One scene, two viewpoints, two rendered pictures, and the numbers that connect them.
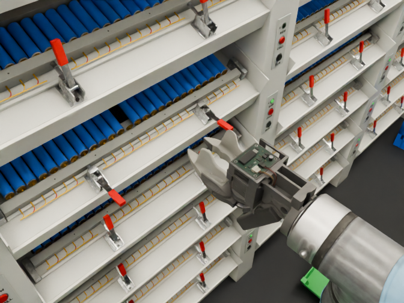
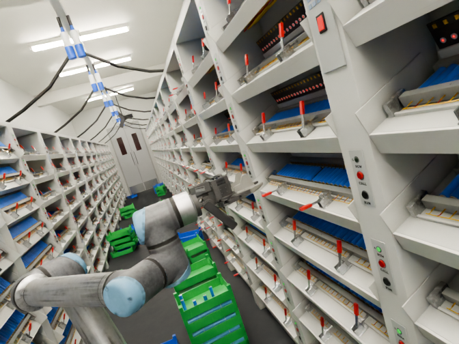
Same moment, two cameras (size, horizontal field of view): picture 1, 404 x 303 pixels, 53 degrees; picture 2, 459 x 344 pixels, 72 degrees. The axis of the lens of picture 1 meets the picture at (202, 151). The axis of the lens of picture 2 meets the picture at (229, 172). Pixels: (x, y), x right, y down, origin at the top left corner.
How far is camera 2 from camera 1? 1.24 m
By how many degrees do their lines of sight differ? 103
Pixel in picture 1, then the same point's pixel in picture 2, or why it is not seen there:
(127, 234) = (301, 246)
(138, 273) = (318, 295)
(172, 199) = (324, 257)
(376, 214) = not seen: outside the picture
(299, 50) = (449, 232)
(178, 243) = (340, 314)
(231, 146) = (245, 183)
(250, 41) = not seen: hidden behind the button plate
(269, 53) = (352, 182)
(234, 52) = not seen: hidden behind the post
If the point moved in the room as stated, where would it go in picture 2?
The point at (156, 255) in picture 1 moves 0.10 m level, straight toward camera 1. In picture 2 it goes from (330, 302) to (302, 306)
